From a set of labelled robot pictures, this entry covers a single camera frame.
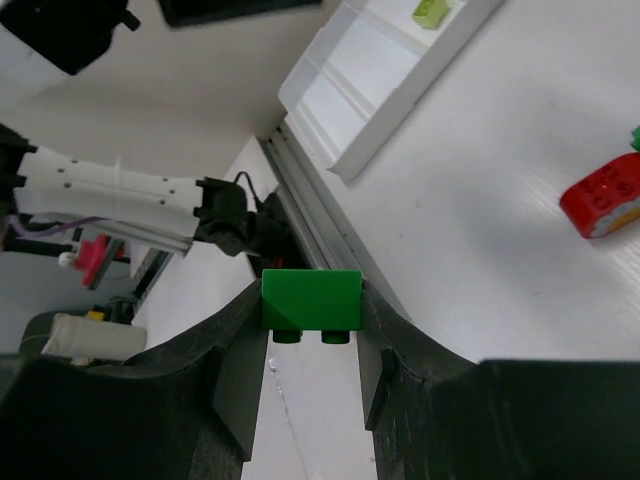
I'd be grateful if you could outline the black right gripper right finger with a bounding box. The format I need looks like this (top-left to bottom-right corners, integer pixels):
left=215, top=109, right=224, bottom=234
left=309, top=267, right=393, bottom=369
left=357, top=285, right=639, bottom=479

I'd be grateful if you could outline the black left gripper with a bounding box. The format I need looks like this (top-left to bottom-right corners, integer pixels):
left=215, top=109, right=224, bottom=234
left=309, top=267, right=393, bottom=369
left=1, top=0, right=140, bottom=75

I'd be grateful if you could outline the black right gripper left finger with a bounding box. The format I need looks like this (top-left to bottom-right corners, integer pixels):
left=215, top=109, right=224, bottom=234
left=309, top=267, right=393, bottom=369
left=1, top=283, right=265, bottom=479

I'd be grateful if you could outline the dark green lego brick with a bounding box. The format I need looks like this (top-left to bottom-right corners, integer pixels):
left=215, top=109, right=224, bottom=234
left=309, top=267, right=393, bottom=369
left=261, top=269, right=363, bottom=345

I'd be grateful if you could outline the lime green lego brick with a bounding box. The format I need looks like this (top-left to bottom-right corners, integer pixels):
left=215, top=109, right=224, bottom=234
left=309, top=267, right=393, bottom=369
left=411, top=0, right=451, bottom=30

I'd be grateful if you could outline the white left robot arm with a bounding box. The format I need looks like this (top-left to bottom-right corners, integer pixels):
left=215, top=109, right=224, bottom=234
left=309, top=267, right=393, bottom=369
left=1, top=1, right=292, bottom=258

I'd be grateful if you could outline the white compartment tray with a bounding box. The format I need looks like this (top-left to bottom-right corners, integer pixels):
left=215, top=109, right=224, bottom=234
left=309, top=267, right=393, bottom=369
left=278, top=0, right=502, bottom=183

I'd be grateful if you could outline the red flower lego brick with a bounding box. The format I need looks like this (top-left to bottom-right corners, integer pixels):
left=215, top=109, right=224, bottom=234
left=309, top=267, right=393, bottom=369
left=559, top=152, right=639, bottom=239

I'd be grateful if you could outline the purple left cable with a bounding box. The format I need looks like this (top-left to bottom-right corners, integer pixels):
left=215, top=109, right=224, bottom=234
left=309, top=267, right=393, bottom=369
left=9, top=214, right=109, bottom=239

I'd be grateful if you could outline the aluminium rail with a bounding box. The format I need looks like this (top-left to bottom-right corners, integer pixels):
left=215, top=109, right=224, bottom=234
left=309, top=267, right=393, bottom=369
left=260, top=121, right=410, bottom=319

